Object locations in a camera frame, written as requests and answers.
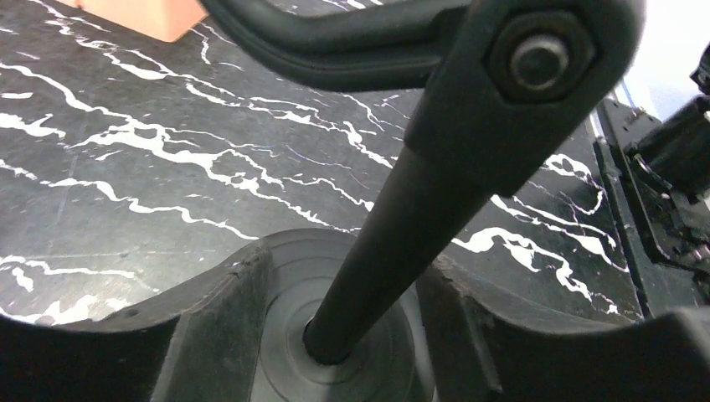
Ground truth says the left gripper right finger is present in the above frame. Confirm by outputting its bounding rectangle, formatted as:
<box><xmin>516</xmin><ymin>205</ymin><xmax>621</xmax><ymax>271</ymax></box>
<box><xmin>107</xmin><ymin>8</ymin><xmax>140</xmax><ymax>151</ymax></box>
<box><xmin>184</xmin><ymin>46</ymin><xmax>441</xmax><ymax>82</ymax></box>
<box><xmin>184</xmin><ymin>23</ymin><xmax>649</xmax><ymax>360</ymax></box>
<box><xmin>416</xmin><ymin>257</ymin><xmax>709</xmax><ymax>401</ymax></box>

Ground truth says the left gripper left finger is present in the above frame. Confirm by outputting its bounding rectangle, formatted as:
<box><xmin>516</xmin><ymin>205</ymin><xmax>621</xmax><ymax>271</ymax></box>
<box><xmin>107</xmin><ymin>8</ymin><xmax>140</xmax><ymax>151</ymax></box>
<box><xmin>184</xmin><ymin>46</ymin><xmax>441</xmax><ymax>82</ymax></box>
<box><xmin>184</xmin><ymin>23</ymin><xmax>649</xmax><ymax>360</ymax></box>
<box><xmin>1</xmin><ymin>241</ymin><xmax>272</xmax><ymax>401</ymax></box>

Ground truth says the black round base phone stand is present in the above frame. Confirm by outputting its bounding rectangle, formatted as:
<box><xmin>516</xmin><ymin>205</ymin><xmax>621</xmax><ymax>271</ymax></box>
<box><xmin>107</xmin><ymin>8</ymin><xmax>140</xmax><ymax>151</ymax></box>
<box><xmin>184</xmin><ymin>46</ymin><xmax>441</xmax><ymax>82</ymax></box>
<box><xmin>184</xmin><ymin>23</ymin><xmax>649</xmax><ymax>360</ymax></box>
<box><xmin>204</xmin><ymin>1</ymin><xmax>646</xmax><ymax>401</ymax></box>

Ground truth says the orange desk file organizer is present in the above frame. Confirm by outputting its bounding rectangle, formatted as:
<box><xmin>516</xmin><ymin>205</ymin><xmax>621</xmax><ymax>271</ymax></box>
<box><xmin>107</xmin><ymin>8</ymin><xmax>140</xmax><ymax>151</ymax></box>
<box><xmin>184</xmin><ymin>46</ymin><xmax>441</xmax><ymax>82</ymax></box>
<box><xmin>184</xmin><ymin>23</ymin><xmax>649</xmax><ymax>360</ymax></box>
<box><xmin>59</xmin><ymin>0</ymin><xmax>207</xmax><ymax>43</ymax></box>

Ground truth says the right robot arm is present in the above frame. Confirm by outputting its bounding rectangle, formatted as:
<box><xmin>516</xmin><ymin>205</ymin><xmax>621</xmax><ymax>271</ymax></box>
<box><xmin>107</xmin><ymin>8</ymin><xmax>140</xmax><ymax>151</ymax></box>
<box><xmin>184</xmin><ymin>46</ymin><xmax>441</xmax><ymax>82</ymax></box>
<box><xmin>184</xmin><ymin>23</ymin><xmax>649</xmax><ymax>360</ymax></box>
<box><xmin>625</xmin><ymin>48</ymin><xmax>709</xmax><ymax>198</ymax></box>

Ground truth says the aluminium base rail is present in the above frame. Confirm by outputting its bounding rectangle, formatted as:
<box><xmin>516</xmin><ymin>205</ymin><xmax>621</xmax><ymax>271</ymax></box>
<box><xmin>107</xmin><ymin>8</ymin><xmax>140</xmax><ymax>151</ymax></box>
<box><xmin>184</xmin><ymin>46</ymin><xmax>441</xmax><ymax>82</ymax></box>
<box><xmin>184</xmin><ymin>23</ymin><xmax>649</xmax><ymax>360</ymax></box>
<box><xmin>588</xmin><ymin>96</ymin><xmax>710</xmax><ymax>320</ymax></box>

